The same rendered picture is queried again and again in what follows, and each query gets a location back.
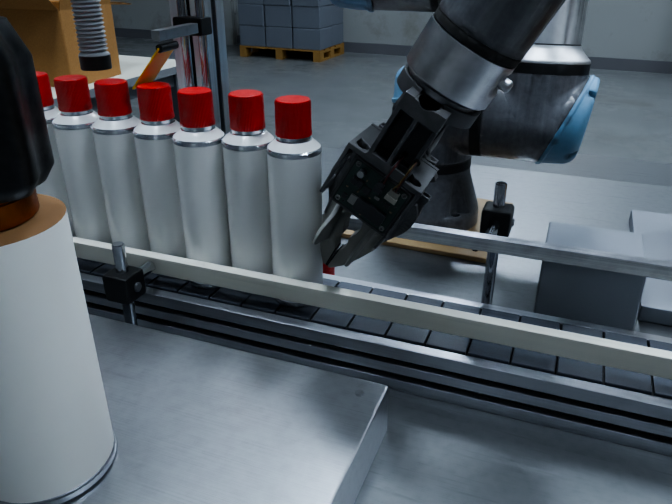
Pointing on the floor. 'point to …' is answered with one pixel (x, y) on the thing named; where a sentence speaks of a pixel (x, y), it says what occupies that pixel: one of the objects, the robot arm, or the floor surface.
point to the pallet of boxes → (291, 28)
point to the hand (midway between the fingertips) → (336, 251)
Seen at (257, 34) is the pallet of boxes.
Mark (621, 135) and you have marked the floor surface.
